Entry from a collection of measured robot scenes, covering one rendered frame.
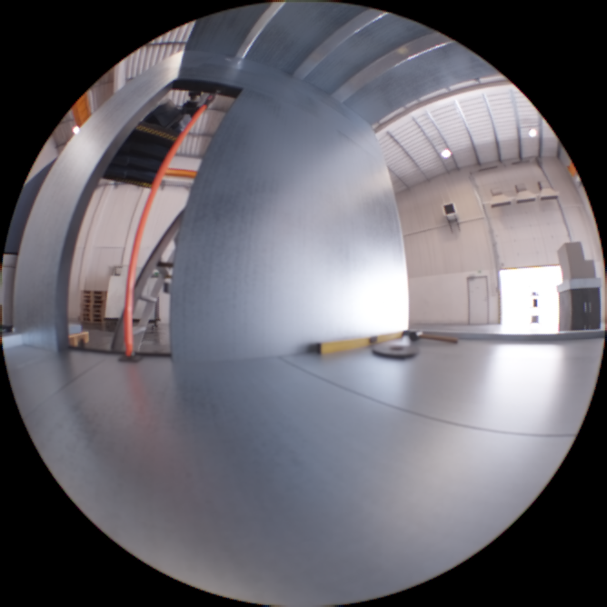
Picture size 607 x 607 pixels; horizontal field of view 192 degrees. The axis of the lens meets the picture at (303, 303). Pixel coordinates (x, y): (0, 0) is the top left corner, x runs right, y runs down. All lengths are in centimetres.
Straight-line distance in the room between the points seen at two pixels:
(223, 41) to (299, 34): 74
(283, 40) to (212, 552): 273
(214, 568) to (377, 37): 282
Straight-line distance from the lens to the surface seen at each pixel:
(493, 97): 1004
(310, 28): 254
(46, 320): 98
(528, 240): 1042
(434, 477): 26
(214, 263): 68
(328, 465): 25
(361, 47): 260
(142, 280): 109
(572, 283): 391
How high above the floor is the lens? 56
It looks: 3 degrees up
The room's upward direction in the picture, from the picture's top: 1 degrees clockwise
